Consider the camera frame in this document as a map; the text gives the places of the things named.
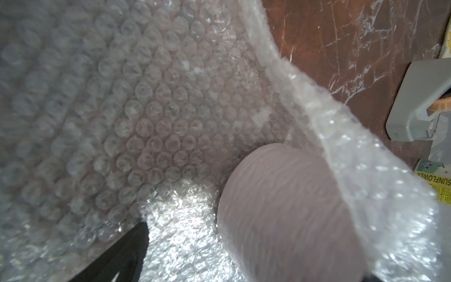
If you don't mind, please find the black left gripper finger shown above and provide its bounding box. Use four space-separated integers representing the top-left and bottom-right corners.
71 222 149 282

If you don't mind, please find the pale pink mug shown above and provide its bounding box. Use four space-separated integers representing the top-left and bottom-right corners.
217 143 367 282

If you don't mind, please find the green tape roll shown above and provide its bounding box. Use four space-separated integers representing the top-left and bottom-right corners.
415 159 451 205

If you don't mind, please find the small grey tray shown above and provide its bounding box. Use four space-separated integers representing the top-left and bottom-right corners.
385 58 451 142

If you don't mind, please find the yellow work glove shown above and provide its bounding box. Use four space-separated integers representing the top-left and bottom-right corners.
439 21 451 59

